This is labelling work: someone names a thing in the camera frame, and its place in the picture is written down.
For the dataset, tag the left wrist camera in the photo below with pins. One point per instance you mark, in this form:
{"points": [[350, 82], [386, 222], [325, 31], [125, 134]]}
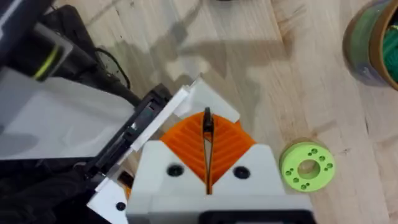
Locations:
{"points": [[46, 53]]}

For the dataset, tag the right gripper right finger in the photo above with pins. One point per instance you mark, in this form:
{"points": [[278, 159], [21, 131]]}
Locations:
{"points": [[248, 168]]}

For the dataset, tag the black upright wrist plate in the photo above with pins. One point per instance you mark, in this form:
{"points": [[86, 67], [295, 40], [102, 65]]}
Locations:
{"points": [[18, 15]]}

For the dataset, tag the green disc with holes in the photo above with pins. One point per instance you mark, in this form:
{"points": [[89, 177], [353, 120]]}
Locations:
{"points": [[308, 166]]}

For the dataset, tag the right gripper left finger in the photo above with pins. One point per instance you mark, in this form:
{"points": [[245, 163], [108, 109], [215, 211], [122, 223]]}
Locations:
{"points": [[168, 165]]}

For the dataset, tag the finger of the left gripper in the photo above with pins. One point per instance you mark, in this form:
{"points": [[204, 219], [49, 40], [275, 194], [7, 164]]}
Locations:
{"points": [[109, 203], [214, 98]]}

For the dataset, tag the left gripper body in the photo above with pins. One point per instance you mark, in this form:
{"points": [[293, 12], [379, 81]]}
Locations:
{"points": [[56, 118]]}

